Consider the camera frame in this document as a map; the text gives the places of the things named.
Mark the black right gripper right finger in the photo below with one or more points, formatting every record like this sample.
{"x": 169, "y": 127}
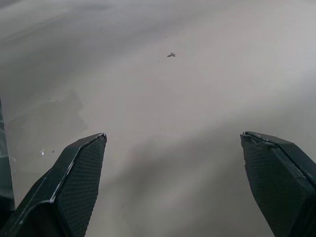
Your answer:
{"x": 276, "y": 182}

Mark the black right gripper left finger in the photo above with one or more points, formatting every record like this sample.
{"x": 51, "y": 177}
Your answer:
{"x": 74, "y": 187}

